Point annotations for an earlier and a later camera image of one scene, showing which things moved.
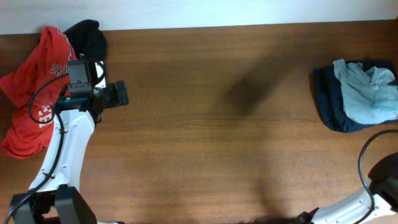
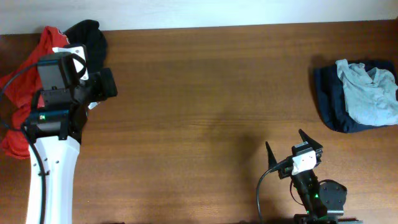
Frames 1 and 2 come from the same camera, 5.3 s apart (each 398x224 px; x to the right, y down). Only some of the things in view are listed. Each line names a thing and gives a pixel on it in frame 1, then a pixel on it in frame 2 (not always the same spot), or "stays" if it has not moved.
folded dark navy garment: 330,98 stays
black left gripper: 115,99 → 101,92
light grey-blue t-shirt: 367,96 stays
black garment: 87,40 stays
